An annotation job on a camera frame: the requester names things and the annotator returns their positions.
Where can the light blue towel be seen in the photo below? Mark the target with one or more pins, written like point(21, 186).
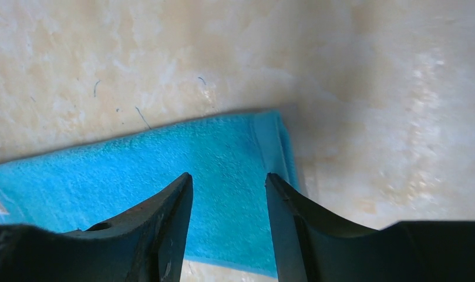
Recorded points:
point(228, 157)

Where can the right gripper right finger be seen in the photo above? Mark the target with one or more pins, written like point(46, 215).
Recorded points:
point(312, 243)

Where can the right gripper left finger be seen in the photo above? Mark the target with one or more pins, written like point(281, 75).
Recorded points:
point(144, 243)

